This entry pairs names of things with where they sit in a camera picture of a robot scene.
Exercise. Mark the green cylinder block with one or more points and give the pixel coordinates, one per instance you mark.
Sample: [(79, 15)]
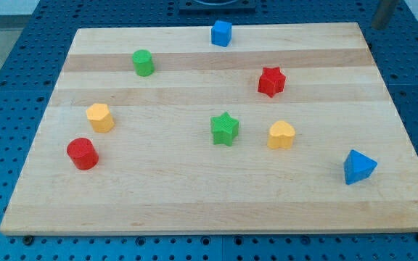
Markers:
[(143, 64)]

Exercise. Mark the blue cube block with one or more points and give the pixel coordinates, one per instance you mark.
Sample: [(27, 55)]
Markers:
[(221, 33)]

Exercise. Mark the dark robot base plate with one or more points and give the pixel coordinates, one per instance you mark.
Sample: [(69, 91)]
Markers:
[(216, 5)]

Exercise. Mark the blue triangle block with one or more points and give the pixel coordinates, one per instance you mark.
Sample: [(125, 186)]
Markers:
[(357, 167)]

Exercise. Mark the green star block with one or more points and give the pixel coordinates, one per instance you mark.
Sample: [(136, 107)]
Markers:
[(224, 129)]

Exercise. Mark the wooden board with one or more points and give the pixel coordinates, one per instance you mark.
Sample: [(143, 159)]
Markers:
[(160, 173)]

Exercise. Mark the yellow heart block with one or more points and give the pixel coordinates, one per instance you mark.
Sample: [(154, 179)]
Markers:
[(281, 135)]

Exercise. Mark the grey metal post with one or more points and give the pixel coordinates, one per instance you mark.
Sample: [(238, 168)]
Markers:
[(383, 14)]

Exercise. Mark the yellow hexagon block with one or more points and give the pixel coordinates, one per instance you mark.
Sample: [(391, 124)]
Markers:
[(100, 118)]

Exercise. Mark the red cylinder block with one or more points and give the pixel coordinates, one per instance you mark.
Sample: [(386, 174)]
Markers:
[(82, 153)]

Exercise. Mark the red star block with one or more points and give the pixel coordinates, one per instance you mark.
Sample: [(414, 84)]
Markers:
[(271, 81)]

